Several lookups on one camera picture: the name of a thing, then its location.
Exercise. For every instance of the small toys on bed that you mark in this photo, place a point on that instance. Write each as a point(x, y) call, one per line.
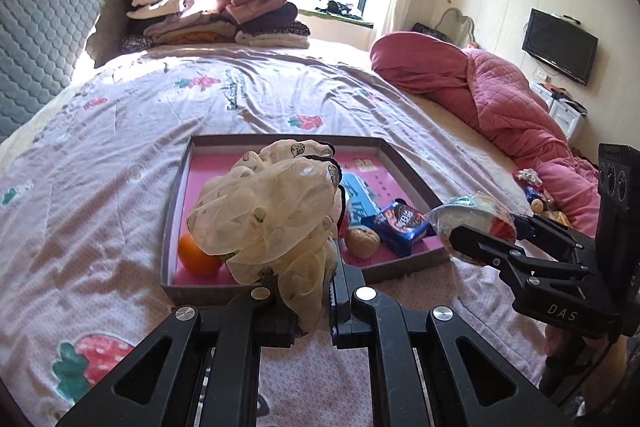
point(539, 199)

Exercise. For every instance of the grey quilted headboard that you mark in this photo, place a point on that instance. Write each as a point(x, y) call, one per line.
point(48, 45)

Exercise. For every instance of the red white snack bag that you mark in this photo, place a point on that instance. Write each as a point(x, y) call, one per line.
point(479, 211)

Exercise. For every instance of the pink quilted blanket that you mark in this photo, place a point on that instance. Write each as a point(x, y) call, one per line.
point(493, 97)

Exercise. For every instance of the white storage drawers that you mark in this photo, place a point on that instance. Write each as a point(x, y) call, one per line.
point(568, 114)

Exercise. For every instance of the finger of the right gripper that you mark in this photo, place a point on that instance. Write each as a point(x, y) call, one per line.
point(480, 241)
point(558, 241)

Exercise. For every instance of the brown walnut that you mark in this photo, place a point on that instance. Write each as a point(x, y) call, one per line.
point(362, 242)

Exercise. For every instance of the dark shallow box tray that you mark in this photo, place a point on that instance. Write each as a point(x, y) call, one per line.
point(212, 295)

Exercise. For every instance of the blue cookie packet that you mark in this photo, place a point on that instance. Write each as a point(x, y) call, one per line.
point(400, 227)

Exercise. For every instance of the black wall television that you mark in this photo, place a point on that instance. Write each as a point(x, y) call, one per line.
point(561, 44)

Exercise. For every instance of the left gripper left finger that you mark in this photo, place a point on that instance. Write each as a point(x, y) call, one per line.
point(198, 367)

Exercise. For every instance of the small orange in tray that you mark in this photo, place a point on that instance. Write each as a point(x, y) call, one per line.
point(195, 260)

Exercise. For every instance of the beige mesh drawstring bag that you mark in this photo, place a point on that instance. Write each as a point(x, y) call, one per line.
point(277, 212)

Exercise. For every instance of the pink strawberry bed quilt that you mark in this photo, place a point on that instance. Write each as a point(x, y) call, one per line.
point(83, 205)

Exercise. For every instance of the folded clothes pile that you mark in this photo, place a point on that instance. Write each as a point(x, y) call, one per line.
point(253, 23)

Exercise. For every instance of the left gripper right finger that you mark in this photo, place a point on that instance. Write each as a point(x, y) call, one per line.
point(430, 368)

